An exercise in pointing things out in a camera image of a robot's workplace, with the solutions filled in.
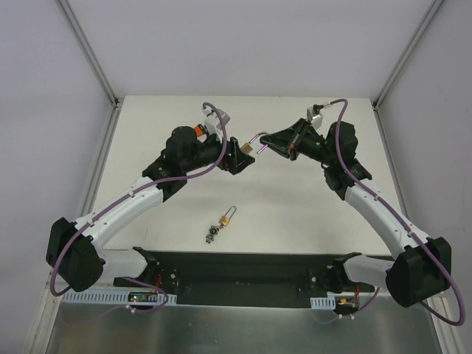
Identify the orange padlock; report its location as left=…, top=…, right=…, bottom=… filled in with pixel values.
left=194, top=125, right=206, bottom=137

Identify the large brass padlock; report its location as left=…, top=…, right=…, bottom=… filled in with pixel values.
left=241, top=131, right=270, bottom=155

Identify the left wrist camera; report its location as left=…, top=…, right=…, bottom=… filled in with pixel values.
left=202, top=107, right=230, bottom=140

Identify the small brass padlock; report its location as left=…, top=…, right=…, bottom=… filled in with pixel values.
left=219, top=206, right=237, bottom=227

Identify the right aluminium frame post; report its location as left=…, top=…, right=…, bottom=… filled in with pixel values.
left=372, top=0, right=447, bottom=111

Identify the aluminium frame post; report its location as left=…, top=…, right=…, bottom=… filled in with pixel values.
left=55, top=0, right=120, bottom=108
left=372, top=0, right=447, bottom=111

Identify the right white cable duct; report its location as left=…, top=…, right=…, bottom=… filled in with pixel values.
left=310, top=296, right=336, bottom=310

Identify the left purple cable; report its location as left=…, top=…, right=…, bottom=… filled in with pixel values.
left=49, top=102, right=228, bottom=325

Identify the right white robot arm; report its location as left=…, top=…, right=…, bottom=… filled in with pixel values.
left=260, top=119, right=451, bottom=308

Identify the white cable duct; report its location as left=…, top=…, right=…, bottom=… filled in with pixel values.
left=310, top=296, right=336, bottom=310
left=62, top=289, right=177, bottom=306

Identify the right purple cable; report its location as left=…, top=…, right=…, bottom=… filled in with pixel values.
left=313, top=97, right=465, bottom=327

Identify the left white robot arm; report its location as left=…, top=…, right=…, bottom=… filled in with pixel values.
left=46, top=126, right=255, bottom=292

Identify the purple cable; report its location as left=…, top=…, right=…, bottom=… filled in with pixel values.
left=313, top=97, right=465, bottom=327
left=49, top=102, right=228, bottom=325

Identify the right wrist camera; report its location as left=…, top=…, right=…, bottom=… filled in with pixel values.
left=306, top=105, right=324, bottom=130

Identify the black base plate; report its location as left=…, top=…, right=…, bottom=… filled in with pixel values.
left=112, top=247, right=383, bottom=307

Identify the left aluminium frame post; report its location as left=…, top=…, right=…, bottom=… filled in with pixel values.
left=55, top=0, right=120, bottom=108

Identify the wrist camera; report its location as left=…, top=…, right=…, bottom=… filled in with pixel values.
left=202, top=107, right=230, bottom=140
left=306, top=105, right=324, bottom=130

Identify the left white cable duct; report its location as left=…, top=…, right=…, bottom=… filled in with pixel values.
left=62, top=289, right=177, bottom=306

